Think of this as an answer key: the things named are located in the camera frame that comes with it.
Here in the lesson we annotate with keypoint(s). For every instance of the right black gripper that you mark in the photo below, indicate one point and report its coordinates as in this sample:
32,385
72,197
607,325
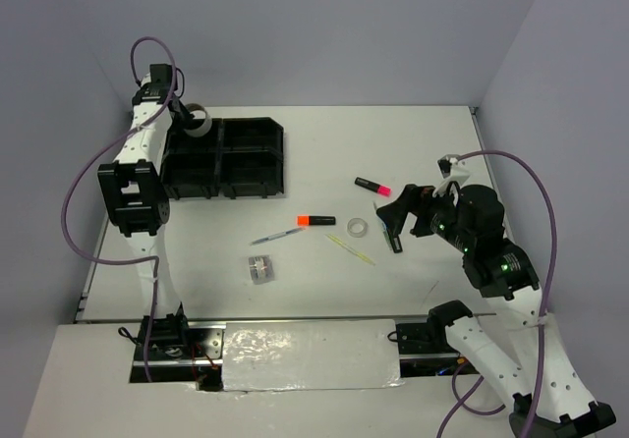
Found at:
415,198

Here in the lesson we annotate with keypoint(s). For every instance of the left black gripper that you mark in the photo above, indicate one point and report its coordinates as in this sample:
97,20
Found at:
185,120

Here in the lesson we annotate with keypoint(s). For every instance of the large clear tape roll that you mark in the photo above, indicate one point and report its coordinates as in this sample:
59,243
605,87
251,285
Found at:
201,122

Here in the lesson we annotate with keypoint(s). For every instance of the small clear tape roll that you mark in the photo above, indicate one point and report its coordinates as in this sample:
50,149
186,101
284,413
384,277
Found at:
357,227

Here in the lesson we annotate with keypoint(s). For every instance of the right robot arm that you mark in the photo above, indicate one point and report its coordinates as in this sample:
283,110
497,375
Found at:
538,385

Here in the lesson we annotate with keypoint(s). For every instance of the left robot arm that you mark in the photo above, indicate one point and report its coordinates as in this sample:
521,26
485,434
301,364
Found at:
138,206

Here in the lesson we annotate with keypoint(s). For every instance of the blue highlighter marker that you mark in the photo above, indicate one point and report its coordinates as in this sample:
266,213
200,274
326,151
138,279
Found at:
392,241

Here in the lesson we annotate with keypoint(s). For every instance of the pink highlighter marker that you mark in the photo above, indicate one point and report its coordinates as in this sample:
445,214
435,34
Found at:
372,186

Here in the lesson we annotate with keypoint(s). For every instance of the yellow thin pen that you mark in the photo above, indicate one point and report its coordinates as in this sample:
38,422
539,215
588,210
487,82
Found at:
350,249

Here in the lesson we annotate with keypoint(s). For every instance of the black four-compartment organizer tray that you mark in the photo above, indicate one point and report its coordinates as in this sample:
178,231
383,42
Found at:
238,157

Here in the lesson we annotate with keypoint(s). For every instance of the orange highlighter marker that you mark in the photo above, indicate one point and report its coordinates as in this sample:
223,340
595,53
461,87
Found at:
315,220

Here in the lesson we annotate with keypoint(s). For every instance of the blue ballpoint pen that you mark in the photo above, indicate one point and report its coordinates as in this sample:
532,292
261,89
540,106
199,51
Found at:
277,236

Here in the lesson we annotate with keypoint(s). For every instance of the silver foil covered panel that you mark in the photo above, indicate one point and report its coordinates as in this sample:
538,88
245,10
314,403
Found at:
310,355

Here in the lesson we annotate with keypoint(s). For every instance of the metal mounting rail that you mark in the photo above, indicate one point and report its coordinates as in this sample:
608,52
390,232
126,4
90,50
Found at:
223,321

